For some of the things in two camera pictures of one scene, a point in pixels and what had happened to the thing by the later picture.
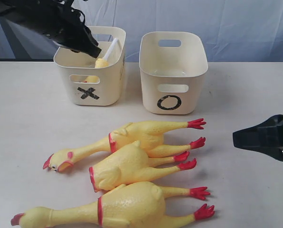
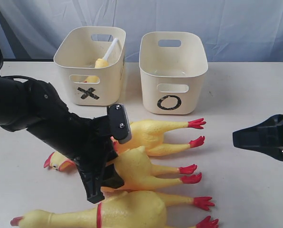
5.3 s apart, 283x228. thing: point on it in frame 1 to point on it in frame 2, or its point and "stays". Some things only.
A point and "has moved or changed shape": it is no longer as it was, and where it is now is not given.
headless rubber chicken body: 131,164 has moved or changed shape
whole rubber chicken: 133,205 has moved or changed shape
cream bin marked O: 173,65 stays
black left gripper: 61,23 to 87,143
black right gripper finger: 274,136 stays
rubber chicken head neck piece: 101,62 stays
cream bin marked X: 98,81 stays
